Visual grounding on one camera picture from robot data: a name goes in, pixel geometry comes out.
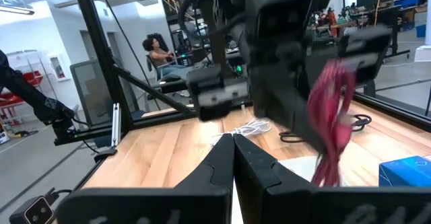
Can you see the black standing desk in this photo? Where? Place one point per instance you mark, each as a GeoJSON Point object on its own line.
{"type": "Point", "coordinates": [380, 2]}

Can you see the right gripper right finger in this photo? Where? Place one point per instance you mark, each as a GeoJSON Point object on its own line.
{"type": "Point", "coordinates": [289, 205]}

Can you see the black frame foot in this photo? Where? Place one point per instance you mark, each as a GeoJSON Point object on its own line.
{"type": "Point", "coordinates": [105, 155]}

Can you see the black aluminium table frame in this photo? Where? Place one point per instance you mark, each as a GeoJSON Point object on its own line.
{"type": "Point", "coordinates": [101, 49]}

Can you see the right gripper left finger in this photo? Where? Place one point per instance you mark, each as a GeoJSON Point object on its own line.
{"type": "Point", "coordinates": [188, 204]}

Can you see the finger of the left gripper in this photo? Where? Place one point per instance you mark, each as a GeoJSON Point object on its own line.
{"type": "Point", "coordinates": [283, 106]}

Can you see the seated person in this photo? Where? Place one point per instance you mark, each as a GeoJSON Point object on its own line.
{"type": "Point", "coordinates": [160, 57]}

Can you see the white paper sheet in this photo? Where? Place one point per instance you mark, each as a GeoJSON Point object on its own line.
{"type": "Point", "coordinates": [299, 168]}

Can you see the white wall cabinet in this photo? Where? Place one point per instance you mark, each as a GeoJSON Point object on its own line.
{"type": "Point", "coordinates": [58, 67]}

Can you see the blue cardboard box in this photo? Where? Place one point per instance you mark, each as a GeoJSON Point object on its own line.
{"type": "Point", "coordinates": [405, 172]}

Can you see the black camera with white face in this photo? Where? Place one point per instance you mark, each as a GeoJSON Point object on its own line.
{"type": "Point", "coordinates": [33, 212]}

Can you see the black office chair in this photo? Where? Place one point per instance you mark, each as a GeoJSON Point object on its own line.
{"type": "Point", "coordinates": [153, 67]}

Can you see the black clamp bracket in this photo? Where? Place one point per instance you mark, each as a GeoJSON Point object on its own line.
{"type": "Point", "coordinates": [369, 88]}

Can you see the blue storage bin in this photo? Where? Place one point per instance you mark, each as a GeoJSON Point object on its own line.
{"type": "Point", "coordinates": [421, 30]}

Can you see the red cart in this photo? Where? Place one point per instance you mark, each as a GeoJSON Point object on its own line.
{"type": "Point", "coordinates": [20, 93]}

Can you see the silver metal bracket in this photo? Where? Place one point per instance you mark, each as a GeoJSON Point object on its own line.
{"type": "Point", "coordinates": [116, 124]}

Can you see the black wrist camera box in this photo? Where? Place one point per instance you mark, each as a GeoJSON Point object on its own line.
{"type": "Point", "coordinates": [279, 12]}

